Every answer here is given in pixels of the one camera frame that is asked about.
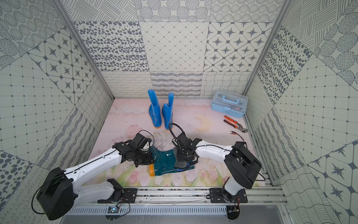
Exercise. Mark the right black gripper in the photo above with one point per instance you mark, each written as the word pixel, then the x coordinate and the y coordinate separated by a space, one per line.
pixel 181 158

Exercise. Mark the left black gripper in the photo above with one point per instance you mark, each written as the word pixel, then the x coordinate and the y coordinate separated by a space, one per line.
pixel 146 158

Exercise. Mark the grey blue microfibre cloth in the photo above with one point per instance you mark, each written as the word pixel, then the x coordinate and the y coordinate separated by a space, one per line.
pixel 181 166

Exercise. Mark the green rubber boot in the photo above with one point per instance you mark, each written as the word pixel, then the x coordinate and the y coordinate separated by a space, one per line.
pixel 163 162

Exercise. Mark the blue rubber boot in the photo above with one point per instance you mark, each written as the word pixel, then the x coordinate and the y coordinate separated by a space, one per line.
pixel 167 110
pixel 154 109

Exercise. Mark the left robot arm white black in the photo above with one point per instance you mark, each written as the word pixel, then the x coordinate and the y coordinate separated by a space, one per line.
pixel 63 190

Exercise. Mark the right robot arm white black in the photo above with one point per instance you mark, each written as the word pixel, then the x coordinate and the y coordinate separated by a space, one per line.
pixel 243 166

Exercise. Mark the light blue plastic toolbox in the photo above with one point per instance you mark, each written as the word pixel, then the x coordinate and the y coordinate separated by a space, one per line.
pixel 229 103

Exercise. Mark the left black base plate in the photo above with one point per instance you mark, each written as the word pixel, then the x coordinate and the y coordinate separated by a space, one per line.
pixel 119 195

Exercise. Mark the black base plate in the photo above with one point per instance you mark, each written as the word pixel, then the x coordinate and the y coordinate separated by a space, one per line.
pixel 219 195
pixel 119 195

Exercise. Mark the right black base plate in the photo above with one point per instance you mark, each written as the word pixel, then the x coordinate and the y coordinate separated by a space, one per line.
pixel 219 195

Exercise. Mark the orange handled pliers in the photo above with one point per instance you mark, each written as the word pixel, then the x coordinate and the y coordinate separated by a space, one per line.
pixel 234 124

